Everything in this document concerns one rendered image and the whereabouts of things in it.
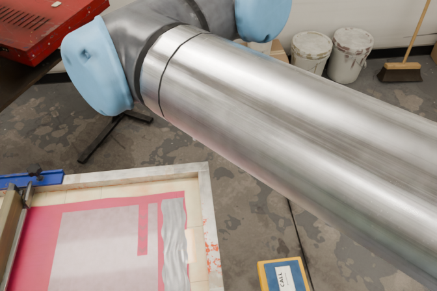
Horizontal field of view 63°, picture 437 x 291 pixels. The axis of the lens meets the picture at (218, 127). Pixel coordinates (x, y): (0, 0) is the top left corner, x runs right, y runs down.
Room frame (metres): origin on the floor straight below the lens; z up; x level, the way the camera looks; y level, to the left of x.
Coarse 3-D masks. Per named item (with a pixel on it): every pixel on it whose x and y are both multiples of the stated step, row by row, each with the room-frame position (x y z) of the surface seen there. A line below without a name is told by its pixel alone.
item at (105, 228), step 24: (168, 192) 0.63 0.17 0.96; (48, 216) 0.54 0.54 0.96; (72, 216) 0.54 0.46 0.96; (96, 216) 0.54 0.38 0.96; (120, 216) 0.54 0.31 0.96; (24, 240) 0.46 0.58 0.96; (48, 240) 0.46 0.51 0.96; (72, 240) 0.46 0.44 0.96; (96, 240) 0.46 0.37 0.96; (120, 240) 0.46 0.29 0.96; (24, 264) 0.39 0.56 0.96; (48, 264) 0.39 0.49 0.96
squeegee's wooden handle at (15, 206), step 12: (12, 192) 0.57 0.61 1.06; (12, 204) 0.53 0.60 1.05; (0, 216) 0.49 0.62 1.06; (12, 216) 0.50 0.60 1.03; (0, 228) 0.45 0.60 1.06; (12, 228) 0.47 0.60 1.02; (0, 240) 0.42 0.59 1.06; (12, 240) 0.44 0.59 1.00; (0, 252) 0.39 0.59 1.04; (0, 264) 0.36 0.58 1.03; (0, 276) 0.34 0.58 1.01
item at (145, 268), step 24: (72, 264) 0.39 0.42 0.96; (96, 264) 0.39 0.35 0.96; (120, 264) 0.39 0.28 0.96; (144, 264) 0.39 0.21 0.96; (24, 288) 0.33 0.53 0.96; (48, 288) 0.32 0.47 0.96; (72, 288) 0.32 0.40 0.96; (96, 288) 0.32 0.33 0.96; (120, 288) 0.32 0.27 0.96; (144, 288) 0.32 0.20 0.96
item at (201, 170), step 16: (64, 176) 0.67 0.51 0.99; (80, 176) 0.67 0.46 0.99; (96, 176) 0.67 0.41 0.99; (112, 176) 0.67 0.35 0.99; (128, 176) 0.67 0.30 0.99; (144, 176) 0.67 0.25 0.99; (160, 176) 0.68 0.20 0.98; (176, 176) 0.68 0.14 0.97; (192, 176) 0.69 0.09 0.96; (208, 176) 0.67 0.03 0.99; (0, 192) 0.62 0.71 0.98; (208, 192) 0.61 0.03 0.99; (208, 208) 0.55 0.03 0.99; (208, 224) 0.50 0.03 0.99; (208, 240) 0.45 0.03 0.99; (208, 256) 0.40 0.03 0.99; (208, 272) 0.36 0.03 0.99
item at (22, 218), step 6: (24, 210) 0.54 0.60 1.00; (24, 216) 0.52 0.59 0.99; (18, 222) 0.50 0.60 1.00; (18, 228) 0.48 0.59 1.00; (18, 234) 0.46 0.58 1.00; (18, 240) 0.45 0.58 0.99; (12, 246) 0.43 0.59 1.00; (12, 252) 0.41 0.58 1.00; (12, 258) 0.39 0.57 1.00; (12, 264) 0.38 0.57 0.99; (6, 270) 0.36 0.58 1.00; (6, 276) 0.34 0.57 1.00; (6, 282) 0.33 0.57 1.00; (0, 288) 0.31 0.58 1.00; (6, 288) 0.31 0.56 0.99
